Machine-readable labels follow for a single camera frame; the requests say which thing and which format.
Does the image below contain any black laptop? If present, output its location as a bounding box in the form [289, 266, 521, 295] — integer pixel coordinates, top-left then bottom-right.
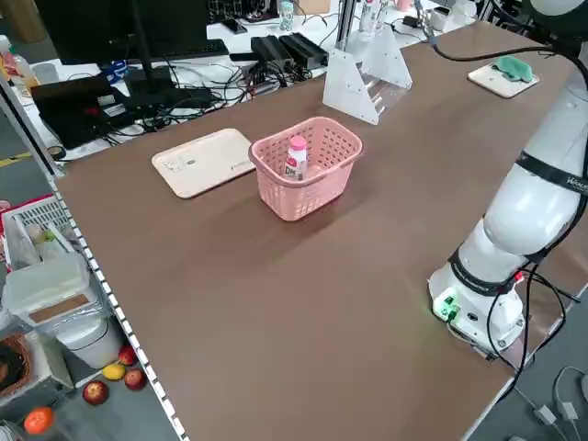
[29, 75, 139, 151]

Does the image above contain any white slatted plastic crate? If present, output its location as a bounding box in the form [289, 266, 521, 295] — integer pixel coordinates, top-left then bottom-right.
[0, 192, 77, 272]

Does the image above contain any clear acrylic shelf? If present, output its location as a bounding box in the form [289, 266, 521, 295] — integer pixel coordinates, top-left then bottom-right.
[321, 22, 413, 126]

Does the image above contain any white desk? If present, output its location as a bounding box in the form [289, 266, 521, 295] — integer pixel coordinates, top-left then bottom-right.
[27, 0, 477, 162]

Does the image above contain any orange fruit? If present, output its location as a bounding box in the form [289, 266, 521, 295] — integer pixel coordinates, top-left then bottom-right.
[23, 406, 56, 435]

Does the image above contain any black keyboard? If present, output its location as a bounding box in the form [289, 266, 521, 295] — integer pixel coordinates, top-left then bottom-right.
[149, 39, 230, 60]

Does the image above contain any aluminium frame rail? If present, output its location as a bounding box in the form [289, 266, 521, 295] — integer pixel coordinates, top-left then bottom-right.
[0, 73, 190, 441]

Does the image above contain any blue and white box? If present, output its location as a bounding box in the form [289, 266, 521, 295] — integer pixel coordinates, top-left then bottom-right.
[99, 59, 133, 85]

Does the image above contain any black monitor stand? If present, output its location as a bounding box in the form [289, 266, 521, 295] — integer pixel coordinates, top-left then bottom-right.
[123, 0, 212, 105]

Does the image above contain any pink cap milk bottle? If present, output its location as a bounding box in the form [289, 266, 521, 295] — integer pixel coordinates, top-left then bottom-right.
[283, 135, 308, 181]
[359, 0, 376, 34]

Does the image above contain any black finned power supply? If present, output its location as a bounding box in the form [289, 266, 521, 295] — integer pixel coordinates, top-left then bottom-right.
[278, 32, 330, 68]
[250, 35, 295, 71]

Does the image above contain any white lidded waste bin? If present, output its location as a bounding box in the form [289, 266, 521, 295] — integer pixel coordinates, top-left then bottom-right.
[2, 252, 124, 369]

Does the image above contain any white power adapter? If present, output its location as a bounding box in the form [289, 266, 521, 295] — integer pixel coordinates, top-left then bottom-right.
[532, 403, 560, 427]

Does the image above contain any black monitor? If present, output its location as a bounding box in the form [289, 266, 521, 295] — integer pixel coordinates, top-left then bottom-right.
[34, 0, 211, 66]

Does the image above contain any cream rabbit print tray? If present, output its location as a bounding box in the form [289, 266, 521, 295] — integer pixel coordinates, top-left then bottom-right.
[151, 127, 258, 200]
[467, 62, 541, 99]

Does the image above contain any pink plastic basket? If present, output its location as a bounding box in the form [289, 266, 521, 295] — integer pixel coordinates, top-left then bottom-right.
[248, 116, 364, 222]

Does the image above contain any brown wicker basket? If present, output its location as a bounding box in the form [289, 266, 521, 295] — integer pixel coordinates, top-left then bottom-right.
[0, 333, 34, 399]

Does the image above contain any orange juice bottle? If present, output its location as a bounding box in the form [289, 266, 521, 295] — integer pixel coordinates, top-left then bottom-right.
[0, 36, 40, 91]

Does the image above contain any white plastic box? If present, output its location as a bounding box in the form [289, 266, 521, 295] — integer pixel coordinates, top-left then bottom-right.
[431, 0, 477, 32]

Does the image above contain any aluminium frame post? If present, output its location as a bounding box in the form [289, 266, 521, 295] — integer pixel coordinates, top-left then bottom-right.
[334, 0, 358, 52]

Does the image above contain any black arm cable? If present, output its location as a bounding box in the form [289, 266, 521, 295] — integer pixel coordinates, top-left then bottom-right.
[431, 0, 588, 93]

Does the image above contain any green cloth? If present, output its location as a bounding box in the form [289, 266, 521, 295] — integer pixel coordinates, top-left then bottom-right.
[493, 55, 534, 83]

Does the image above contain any black base cable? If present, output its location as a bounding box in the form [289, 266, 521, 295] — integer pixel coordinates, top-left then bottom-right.
[486, 264, 571, 401]

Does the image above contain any jar with teal lid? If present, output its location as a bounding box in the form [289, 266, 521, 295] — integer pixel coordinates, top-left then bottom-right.
[278, 0, 296, 31]

